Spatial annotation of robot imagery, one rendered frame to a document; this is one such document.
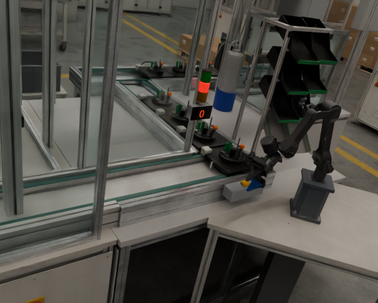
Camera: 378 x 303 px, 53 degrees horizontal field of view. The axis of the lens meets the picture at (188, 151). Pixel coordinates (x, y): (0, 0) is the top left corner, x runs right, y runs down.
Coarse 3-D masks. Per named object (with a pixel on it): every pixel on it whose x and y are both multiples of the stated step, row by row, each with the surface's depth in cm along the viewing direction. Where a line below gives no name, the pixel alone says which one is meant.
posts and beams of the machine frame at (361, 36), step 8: (376, 0) 291; (376, 8) 296; (368, 24) 301; (360, 32) 305; (360, 40) 306; (360, 48) 310; (352, 56) 314; (352, 64) 315; (344, 72) 320; (344, 80) 321; (344, 88) 327; (336, 96) 330
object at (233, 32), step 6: (240, 0) 289; (246, 0) 292; (234, 6) 292; (240, 6) 291; (234, 12) 293; (240, 12) 294; (234, 18) 294; (240, 18) 297; (234, 24) 297; (228, 30) 301; (234, 30) 300; (228, 36) 303; (234, 36) 303; (234, 42) 306; (228, 48) 305; (222, 60) 312; (222, 66) 313; (216, 84) 322
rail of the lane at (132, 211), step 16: (240, 176) 190; (272, 176) 202; (160, 192) 165; (176, 192) 167; (192, 192) 170; (208, 192) 177; (128, 208) 153; (144, 208) 158; (160, 208) 164; (176, 208) 170; (192, 208) 176; (128, 224) 157
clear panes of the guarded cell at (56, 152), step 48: (0, 0) 91; (48, 0) 97; (96, 0) 103; (0, 48) 96; (48, 48) 103; (96, 48) 110; (0, 96) 102; (48, 96) 109; (96, 96) 118; (0, 144) 108; (48, 144) 117; (96, 144) 126; (0, 192) 116; (48, 192) 125; (0, 240) 124; (48, 240) 135
